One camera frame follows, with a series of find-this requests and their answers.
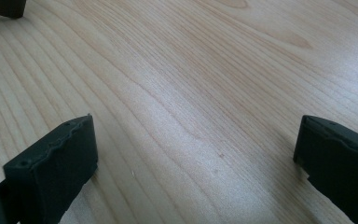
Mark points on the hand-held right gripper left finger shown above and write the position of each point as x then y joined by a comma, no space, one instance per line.
59,161

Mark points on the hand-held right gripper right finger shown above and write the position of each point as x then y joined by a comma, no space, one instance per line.
338,165

